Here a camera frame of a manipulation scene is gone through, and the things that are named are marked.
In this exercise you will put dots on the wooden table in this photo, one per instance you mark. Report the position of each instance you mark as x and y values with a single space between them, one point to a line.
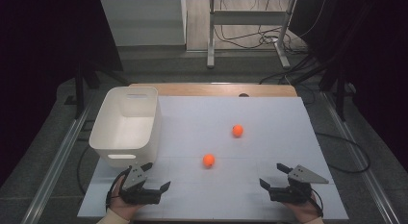
198 89

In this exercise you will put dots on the person's left hand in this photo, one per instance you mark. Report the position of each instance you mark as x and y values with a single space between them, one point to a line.
121 207

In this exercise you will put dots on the white plastic bin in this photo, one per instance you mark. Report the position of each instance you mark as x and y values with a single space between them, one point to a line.
125 134

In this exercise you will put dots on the black tripod stand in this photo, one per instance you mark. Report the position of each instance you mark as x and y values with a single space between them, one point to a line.
83 86
340 89

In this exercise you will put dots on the metal floor rail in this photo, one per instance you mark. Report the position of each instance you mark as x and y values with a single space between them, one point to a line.
54 166
362 166

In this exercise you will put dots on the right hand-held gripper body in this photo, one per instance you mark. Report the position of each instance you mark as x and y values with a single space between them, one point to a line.
293 192

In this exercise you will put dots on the white table sheet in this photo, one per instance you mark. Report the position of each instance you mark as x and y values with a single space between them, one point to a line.
243 185

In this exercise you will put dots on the grey metal stand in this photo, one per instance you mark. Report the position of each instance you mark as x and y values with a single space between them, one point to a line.
248 17

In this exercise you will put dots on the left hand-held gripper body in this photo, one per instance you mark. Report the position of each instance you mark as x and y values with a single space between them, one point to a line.
141 195

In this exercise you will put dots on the orange ball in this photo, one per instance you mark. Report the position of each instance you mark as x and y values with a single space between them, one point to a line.
237 130
208 160

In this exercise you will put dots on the person's right hand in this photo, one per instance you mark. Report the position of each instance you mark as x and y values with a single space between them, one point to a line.
304 211

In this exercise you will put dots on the white cabinet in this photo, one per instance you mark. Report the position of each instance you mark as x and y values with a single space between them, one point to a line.
141 22

